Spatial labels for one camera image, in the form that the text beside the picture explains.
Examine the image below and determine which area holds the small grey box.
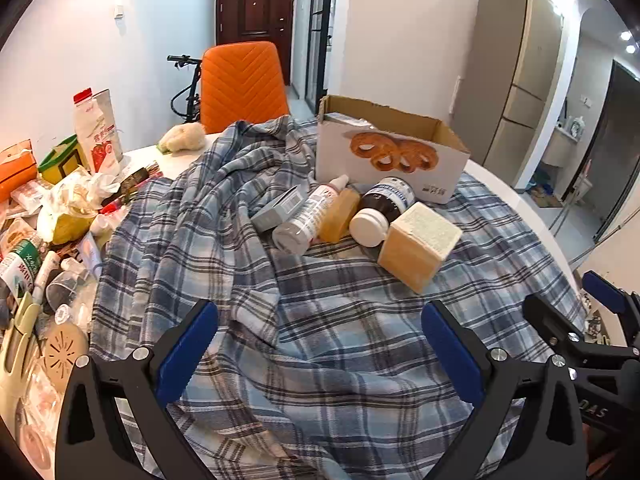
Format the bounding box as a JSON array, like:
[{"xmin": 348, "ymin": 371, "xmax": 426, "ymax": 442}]
[{"xmin": 250, "ymin": 185, "xmax": 308, "ymax": 233}]

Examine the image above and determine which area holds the green and yellow box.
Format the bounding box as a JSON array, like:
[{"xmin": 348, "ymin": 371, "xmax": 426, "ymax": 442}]
[{"xmin": 37, "ymin": 136, "xmax": 91, "ymax": 186}]

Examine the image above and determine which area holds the green label bottle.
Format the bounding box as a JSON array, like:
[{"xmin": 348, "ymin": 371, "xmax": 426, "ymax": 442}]
[{"xmin": 0, "ymin": 232, "xmax": 48, "ymax": 301}]

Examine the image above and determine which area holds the round beige perforated lid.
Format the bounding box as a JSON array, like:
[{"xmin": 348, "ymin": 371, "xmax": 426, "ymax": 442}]
[{"xmin": 42, "ymin": 322, "xmax": 90, "ymax": 396}]

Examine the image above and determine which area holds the dark bottle with white cap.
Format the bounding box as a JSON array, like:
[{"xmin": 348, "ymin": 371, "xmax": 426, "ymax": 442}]
[{"xmin": 349, "ymin": 176, "xmax": 417, "ymax": 248}]

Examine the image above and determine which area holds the orange packet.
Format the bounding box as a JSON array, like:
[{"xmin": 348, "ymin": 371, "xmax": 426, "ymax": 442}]
[{"xmin": 0, "ymin": 139, "xmax": 40, "ymax": 203}]

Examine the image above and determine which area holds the orange padded chair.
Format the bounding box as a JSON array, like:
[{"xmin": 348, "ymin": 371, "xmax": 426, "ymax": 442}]
[{"xmin": 200, "ymin": 41, "xmax": 292, "ymax": 136}]

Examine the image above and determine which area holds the dark snack packet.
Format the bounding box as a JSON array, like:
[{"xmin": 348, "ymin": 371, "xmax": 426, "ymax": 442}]
[{"xmin": 102, "ymin": 160, "xmax": 163, "ymax": 208}]

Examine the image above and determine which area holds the beige fluffy lump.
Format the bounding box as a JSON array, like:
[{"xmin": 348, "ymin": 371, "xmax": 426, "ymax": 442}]
[{"xmin": 159, "ymin": 122, "xmax": 207, "ymax": 153}]

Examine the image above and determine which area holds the cream plastic rack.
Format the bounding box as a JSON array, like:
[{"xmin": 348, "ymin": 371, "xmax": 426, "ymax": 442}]
[{"xmin": 0, "ymin": 290, "xmax": 41, "ymax": 406}]

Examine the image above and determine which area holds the milk bottle with red cap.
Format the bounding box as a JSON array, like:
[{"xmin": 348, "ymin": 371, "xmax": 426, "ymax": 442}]
[{"xmin": 73, "ymin": 87, "xmax": 123, "ymax": 176}]

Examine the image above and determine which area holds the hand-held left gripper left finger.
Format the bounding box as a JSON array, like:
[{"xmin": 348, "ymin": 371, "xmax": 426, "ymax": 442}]
[{"xmin": 54, "ymin": 300, "xmax": 221, "ymax": 480}]

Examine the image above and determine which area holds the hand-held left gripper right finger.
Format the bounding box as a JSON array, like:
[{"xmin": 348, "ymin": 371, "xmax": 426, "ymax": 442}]
[{"xmin": 421, "ymin": 300, "xmax": 588, "ymax": 480}]

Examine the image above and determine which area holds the white washbasin cabinet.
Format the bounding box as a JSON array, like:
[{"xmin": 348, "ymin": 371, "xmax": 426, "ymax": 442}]
[{"xmin": 542, "ymin": 115, "xmax": 588, "ymax": 171}]

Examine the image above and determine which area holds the small amber bottle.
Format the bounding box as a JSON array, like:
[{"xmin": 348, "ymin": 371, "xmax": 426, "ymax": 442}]
[{"xmin": 318, "ymin": 185, "xmax": 362, "ymax": 244}]

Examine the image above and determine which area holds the black bicycle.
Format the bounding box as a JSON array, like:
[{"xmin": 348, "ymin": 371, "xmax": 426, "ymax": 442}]
[{"xmin": 167, "ymin": 54, "xmax": 203, "ymax": 123}]

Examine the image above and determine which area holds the clear plastic cup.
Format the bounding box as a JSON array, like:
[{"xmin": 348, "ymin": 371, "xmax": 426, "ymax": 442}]
[{"xmin": 45, "ymin": 257, "xmax": 96, "ymax": 311}]

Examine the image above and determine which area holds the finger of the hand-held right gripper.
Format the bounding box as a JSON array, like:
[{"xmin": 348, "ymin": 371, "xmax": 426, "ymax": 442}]
[
  {"xmin": 522, "ymin": 294, "xmax": 616, "ymax": 361},
  {"xmin": 581, "ymin": 270, "xmax": 640, "ymax": 351}
]

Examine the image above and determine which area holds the crumpled plastic bag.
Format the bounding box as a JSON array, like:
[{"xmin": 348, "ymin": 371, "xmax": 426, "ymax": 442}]
[{"xmin": 37, "ymin": 167, "xmax": 121, "ymax": 246}]

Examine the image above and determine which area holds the beige square box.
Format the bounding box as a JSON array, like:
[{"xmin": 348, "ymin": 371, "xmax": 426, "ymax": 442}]
[{"xmin": 377, "ymin": 201, "xmax": 463, "ymax": 295}]

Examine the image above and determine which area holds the cardboard box with bread print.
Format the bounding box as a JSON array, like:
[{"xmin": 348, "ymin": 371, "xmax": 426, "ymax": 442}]
[{"xmin": 316, "ymin": 95, "xmax": 472, "ymax": 205}]

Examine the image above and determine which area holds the dark interior door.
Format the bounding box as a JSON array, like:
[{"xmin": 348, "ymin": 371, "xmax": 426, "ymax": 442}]
[{"xmin": 592, "ymin": 59, "xmax": 640, "ymax": 241}]

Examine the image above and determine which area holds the dark brown door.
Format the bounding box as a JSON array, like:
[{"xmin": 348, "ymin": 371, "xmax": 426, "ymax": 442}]
[{"xmin": 216, "ymin": 0, "xmax": 298, "ymax": 86}]

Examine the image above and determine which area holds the black framed glass door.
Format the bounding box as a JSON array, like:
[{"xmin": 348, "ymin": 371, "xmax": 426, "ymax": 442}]
[{"xmin": 306, "ymin": 0, "xmax": 336, "ymax": 106}]

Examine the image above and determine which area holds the blue plaid blanket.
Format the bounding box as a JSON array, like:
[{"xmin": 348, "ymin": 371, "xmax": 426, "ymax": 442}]
[{"xmin": 90, "ymin": 115, "xmax": 586, "ymax": 480}]

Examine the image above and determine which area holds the white bottle with grey cap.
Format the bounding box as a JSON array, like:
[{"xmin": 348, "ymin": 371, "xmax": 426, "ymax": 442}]
[{"xmin": 271, "ymin": 174, "xmax": 351, "ymax": 256}]

